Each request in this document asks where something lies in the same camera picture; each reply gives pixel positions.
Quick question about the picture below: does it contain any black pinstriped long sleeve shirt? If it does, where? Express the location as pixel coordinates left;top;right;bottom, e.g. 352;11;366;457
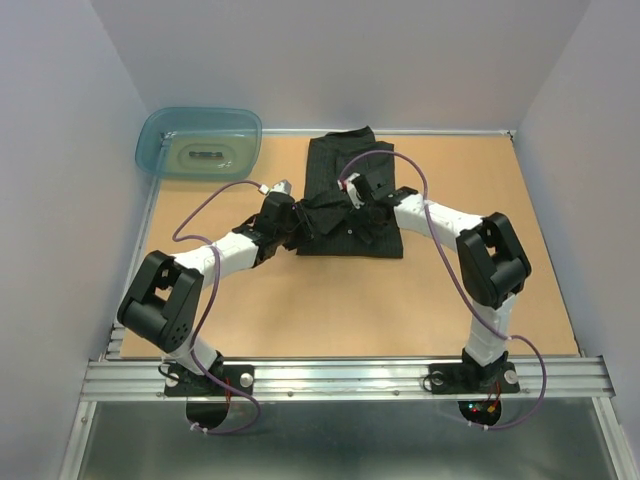
297;126;404;259

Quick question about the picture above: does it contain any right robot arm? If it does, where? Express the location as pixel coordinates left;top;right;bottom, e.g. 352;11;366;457
338;173;531;395

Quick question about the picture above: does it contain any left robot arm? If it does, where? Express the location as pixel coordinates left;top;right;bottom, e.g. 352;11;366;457
117;191;313;394

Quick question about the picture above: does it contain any blue transparent plastic bin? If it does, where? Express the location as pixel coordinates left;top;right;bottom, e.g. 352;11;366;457
135;107;262;182

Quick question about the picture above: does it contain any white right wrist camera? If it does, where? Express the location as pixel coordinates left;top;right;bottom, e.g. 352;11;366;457
337;173;365;209

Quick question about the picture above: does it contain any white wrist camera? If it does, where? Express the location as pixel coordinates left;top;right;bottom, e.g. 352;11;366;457
269;179;292;195
337;173;365;209

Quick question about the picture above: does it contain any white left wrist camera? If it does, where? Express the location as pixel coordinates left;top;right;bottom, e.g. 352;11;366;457
269;179;292;195

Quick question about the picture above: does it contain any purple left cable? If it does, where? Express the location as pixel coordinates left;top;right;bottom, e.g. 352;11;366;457
172;180;261;435

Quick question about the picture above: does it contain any purple cable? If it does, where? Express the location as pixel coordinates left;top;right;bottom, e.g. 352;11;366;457
339;150;547;430
172;180;261;435

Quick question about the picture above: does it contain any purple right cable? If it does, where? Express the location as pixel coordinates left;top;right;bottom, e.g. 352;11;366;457
339;150;547;430

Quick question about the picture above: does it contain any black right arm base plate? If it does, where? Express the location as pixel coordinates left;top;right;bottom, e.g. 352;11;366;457
425;362;521;396

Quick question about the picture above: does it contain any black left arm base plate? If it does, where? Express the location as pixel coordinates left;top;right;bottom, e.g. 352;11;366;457
158;362;254;398

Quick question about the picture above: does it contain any aluminium front rail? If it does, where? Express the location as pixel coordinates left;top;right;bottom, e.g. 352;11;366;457
80;356;615;403

